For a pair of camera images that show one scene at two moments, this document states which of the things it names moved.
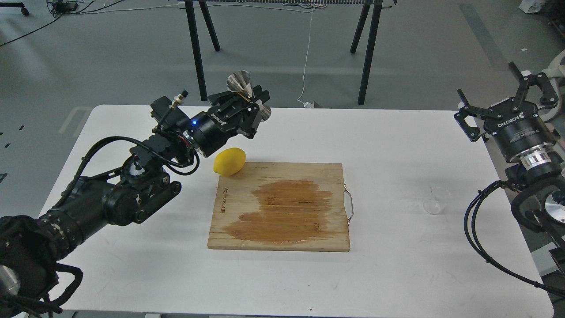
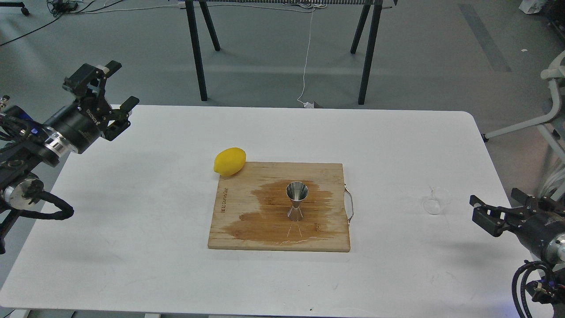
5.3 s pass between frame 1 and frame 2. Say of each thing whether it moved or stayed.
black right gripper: moved
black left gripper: moved
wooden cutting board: stayed
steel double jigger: moved
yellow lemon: stayed
